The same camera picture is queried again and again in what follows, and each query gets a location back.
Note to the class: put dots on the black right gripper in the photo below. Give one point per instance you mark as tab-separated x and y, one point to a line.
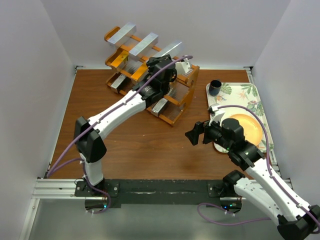
206	133

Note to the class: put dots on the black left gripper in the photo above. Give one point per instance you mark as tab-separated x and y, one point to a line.
158	61

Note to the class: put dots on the orange toothpaste box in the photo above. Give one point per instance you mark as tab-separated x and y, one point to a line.
119	60
139	74

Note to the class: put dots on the grey toothpaste box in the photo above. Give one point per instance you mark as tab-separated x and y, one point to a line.
120	35

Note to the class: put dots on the chrome silver toothpaste box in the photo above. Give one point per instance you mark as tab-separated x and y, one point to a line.
157	109

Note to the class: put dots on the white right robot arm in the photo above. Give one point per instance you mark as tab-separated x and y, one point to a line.
257	182

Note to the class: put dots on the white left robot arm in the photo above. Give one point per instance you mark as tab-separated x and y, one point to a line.
89	134

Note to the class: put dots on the orange wooden three-tier shelf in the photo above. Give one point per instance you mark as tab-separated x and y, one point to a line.
181	90

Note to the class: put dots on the dark blue cup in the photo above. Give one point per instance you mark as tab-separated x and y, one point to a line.
214	87

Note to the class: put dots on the yellow round plate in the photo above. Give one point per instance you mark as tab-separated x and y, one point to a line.
252	129

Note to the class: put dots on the floral patterned serving tray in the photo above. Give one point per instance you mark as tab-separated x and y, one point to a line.
246	95

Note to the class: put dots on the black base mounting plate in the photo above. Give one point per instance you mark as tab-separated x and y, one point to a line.
166	192

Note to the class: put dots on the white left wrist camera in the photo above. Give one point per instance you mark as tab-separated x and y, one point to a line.
183	67

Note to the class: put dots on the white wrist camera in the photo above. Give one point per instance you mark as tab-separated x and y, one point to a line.
183	67
216	113

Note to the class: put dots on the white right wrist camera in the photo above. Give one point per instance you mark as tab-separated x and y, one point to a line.
216	113

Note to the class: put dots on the aluminium frame rail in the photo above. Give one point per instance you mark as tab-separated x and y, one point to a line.
54	189

